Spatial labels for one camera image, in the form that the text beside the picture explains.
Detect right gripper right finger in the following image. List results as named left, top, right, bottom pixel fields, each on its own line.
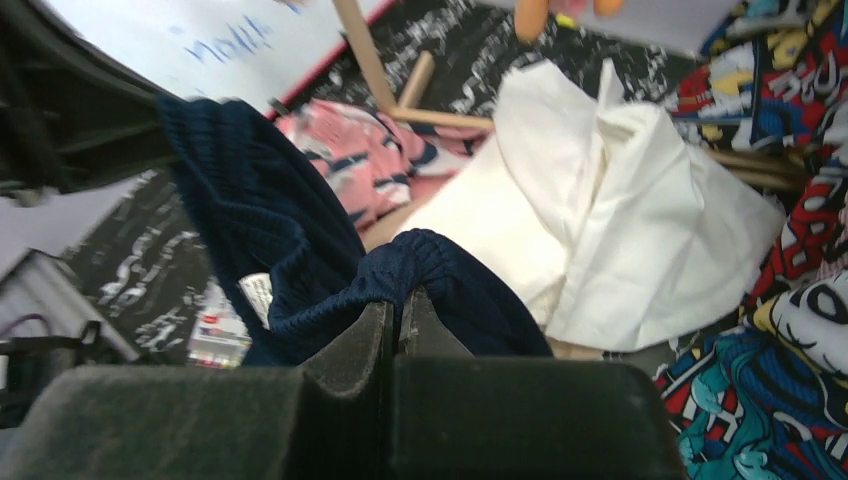
left=396, top=287, right=473, bottom=360

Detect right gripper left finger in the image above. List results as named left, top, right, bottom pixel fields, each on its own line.
left=301, top=302, right=394, bottom=398

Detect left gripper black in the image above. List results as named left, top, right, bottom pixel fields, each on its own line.
left=1, top=1, right=176, bottom=196

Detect navy blue shorts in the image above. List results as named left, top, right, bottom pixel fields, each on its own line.
left=157, top=95, right=551, bottom=366

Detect beige shorts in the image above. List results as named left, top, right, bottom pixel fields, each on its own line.
left=360, top=198, right=604, bottom=362

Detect pink patterned shorts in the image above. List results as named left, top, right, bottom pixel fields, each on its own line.
left=275, top=100, right=488, bottom=233

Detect white shorts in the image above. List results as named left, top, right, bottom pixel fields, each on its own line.
left=405, top=61, right=785, bottom=352

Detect comic print shorts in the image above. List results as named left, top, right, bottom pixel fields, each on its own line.
left=656, top=1, right=847, bottom=479

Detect colour marker pack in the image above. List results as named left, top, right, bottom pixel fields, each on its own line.
left=186, top=280, right=251, bottom=369

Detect pink framed whiteboard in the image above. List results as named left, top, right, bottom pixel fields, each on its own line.
left=47, top=0, right=345, bottom=111

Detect wooden rack frame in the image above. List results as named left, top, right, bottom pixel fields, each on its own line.
left=331, top=0, right=810, bottom=193

